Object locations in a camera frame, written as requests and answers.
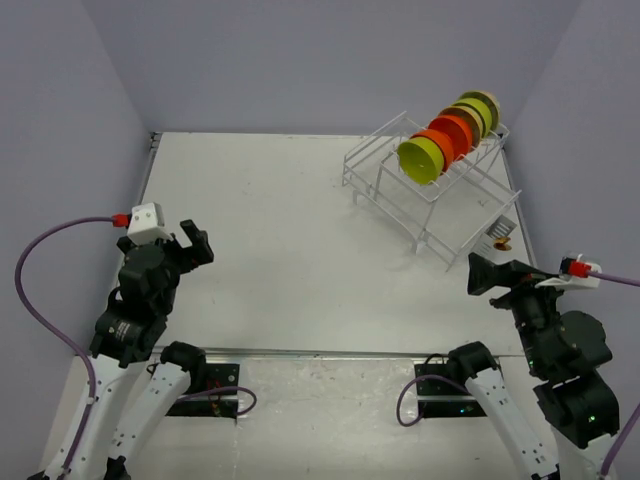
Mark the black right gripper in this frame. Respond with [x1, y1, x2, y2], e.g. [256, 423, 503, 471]
[467, 249, 573, 369]

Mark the lime green bowl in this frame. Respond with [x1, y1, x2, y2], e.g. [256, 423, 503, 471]
[397, 137, 445, 185]

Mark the orange bowl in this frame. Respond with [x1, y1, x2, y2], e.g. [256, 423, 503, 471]
[428, 115, 472, 160]
[411, 129, 454, 172]

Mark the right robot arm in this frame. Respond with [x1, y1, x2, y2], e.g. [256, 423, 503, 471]
[446, 253, 622, 479]

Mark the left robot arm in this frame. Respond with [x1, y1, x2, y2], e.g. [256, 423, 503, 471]
[14, 213, 214, 479]

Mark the white cutlery holder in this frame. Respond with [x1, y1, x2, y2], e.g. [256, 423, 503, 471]
[473, 215, 517, 259]

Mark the olive green bowl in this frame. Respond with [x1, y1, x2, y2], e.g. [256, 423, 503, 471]
[453, 97, 493, 138]

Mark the rear tan bowl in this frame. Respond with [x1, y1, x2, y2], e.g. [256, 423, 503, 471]
[460, 90, 501, 130]

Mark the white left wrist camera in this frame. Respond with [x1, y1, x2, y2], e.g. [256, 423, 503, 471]
[127, 202, 171, 246]

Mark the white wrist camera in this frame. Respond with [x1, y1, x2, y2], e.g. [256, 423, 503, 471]
[127, 202, 171, 246]
[535, 254, 602, 291]

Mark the white wire dish rack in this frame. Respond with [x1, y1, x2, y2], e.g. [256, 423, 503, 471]
[341, 112, 520, 268]

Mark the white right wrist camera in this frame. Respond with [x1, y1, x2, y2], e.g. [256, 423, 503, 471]
[535, 254, 602, 291]

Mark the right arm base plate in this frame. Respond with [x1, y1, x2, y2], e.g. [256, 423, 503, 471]
[416, 380, 486, 419]

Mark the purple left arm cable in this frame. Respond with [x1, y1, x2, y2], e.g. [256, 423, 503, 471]
[14, 215, 132, 476]

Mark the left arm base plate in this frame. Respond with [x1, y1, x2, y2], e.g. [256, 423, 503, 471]
[164, 362, 241, 419]

